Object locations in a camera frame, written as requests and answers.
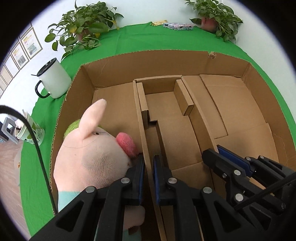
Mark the large cardboard box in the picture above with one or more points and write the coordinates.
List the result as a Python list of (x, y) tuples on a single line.
[(231, 104)]

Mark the row of framed wall certificates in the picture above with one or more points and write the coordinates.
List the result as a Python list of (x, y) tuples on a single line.
[(31, 44)]

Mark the cardboard divider insert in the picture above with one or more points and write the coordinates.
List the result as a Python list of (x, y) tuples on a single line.
[(166, 109)]

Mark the clear plastic stand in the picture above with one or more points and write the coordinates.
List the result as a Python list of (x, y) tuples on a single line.
[(7, 126)]

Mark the white enamel mug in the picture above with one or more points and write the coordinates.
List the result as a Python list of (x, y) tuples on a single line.
[(55, 78)]

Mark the pink pig plush toy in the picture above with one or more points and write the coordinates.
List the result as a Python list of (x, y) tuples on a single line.
[(92, 157)]

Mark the potted green plant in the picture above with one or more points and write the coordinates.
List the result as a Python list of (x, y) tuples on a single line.
[(215, 14), (85, 23)]

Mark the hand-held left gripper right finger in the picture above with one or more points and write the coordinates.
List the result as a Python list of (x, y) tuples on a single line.
[(158, 183)]

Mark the green tablecloth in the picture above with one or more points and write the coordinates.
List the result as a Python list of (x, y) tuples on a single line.
[(161, 41)]

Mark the pink and blue packet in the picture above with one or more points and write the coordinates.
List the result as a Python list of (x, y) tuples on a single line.
[(178, 26)]

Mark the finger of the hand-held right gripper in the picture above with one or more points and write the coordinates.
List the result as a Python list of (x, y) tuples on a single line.
[(215, 162), (231, 155)]

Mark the green floral cup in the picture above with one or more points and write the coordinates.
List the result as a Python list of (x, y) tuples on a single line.
[(34, 132)]

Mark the yellow packet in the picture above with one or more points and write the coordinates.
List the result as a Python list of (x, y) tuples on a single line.
[(158, 23)]

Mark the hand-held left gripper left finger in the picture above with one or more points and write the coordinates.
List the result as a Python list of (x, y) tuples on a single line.
[(139, 180)]

